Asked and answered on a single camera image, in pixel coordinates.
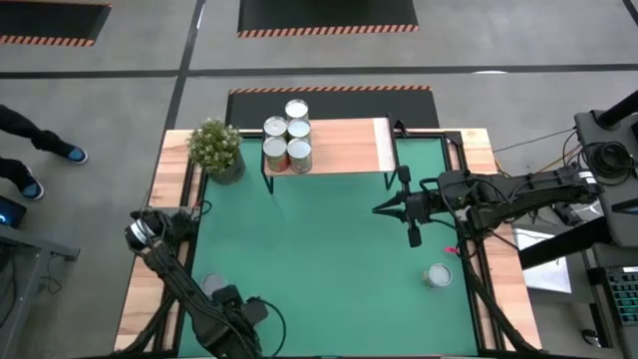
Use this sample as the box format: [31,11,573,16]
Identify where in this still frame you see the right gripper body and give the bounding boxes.
[397,166,453,249]

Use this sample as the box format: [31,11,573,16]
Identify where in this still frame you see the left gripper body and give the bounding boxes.
[212,283,270,328]

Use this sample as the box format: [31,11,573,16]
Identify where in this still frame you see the yellow green label can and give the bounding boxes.
[422,262,455,289]

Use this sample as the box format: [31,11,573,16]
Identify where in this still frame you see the peaches label can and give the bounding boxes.
[286,138,314,175]

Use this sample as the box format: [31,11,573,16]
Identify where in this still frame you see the orange pineapple label can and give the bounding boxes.
[262,136,290,174]

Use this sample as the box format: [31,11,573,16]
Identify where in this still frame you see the tomato label can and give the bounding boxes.
[284,98,310,122]

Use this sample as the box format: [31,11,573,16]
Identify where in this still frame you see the silver-topped tin can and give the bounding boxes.
[201,272,226,296]
[262,115,289,140]

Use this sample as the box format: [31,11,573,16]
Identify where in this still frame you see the wooden shelf black legs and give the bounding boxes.
[260,117,402,195]

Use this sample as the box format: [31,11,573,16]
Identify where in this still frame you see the green table mat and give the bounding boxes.
[177,137,479,358]

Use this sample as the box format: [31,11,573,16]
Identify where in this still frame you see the black mat orange striped edge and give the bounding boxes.
[226,84,441,132]
[0,0,113,48]
[236,0,421,40]

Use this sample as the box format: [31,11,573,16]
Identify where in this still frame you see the black power strip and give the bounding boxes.
[551,201,582,226]

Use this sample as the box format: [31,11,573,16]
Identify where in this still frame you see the black diagonal bar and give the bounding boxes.
[517,216,617,270]

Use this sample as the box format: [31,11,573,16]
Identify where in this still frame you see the white board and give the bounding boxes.
[512,223,573,295]

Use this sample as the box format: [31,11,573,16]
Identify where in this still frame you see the potted plant striped pot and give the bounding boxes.
[187,118,247,186]

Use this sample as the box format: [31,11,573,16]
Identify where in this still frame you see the grey equipment stand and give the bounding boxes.
[572,109,638,250]

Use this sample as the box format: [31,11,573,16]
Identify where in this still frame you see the black pole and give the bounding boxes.
[596,89,638,129]

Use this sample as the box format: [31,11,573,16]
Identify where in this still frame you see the backlit keyboard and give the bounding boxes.
[605,266,638,328]

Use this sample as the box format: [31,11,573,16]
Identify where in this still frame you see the grey desk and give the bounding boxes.
[0,222,81,359]

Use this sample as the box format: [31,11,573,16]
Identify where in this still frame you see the dark screen blue glow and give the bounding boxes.
[0,194,27,229]

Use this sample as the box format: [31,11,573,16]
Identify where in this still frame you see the person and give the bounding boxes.
[0,103,90,201]

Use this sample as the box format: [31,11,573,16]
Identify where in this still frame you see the grey cable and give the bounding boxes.
[492,128,575,154]

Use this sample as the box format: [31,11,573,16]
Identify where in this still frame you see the yellow cable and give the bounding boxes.
[530,144,580,179]

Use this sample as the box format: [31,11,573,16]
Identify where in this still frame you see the coiled black cable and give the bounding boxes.
[580,141,637,180]

